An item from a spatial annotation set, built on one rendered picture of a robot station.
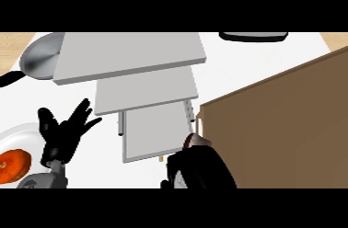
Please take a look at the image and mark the grey tiered shelf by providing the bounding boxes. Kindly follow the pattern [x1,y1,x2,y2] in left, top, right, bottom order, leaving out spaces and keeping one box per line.
[52,31,207,165]

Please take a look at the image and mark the black flat appliance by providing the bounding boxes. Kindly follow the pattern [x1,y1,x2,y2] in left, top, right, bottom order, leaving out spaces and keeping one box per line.
[218,31,290,43]

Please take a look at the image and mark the orange round fruit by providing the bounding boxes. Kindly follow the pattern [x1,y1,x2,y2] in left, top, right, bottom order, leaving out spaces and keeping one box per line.
[0,148,34,186]

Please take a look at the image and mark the grey pan with black handle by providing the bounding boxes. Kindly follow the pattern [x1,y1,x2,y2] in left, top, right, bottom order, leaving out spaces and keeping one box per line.
[0,31,68,88]

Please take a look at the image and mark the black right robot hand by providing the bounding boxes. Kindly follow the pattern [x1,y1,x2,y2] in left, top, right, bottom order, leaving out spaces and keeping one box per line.
[159,143,239,189]

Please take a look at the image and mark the white plate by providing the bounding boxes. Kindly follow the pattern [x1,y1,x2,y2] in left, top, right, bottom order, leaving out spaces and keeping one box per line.
[0,122,52,189]

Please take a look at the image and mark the brown grey can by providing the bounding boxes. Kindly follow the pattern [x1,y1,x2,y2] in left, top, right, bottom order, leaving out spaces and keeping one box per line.
[182,132,213,150]

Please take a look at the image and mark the brown wooden cabinet door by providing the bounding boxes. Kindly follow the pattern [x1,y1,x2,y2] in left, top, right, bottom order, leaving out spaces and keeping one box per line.
[199,46,348,189]

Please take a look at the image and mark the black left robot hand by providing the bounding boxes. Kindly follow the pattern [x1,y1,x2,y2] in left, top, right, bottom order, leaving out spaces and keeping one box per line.
[37,97,104,169]

